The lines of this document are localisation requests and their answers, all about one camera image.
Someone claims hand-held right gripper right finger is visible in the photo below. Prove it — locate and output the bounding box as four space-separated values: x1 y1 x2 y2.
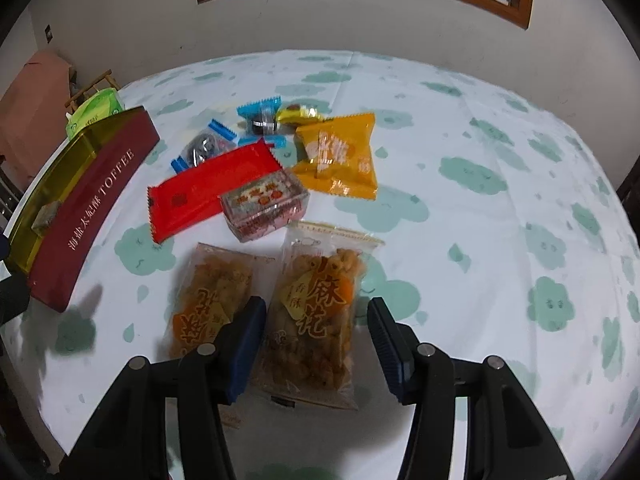
367 297 576 480

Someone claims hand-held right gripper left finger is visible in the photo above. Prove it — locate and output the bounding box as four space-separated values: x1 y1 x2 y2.
65 296 268 480

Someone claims small clear snack packet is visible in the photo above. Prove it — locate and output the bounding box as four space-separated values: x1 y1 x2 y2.
31 201 63 233

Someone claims clear fried twist snack bag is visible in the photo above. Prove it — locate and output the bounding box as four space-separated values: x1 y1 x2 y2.
162 242 276 361
250 220 386 411

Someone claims dark red gift box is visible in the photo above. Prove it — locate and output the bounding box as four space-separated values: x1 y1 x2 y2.
7 106 161 313

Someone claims clear red-print snack box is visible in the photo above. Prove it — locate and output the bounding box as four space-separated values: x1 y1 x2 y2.
220 167 311 243

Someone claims red snack packet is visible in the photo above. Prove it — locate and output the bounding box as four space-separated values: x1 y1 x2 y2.
146 139 281 245

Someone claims orange-yellow snack bag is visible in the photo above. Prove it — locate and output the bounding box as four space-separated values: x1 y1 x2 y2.
291 112 378 201

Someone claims blue cookie packet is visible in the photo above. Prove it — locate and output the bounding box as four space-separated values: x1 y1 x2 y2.
171 119 237 173
236 97 285 147

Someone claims small yellow snack packet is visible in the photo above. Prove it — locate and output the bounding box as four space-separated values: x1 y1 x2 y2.
276 103 323 126

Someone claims cloud-print tablecloth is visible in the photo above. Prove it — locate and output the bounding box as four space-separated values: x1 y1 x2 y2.
0 50 636 480

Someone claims pink cloth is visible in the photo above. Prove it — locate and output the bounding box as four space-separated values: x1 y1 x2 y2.
0 50 73 161

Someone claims green tissue pack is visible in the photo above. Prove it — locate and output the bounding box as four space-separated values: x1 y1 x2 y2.
65 88 126 138

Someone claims wooden chair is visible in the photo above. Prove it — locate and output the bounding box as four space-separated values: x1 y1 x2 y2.
70 71 118 106

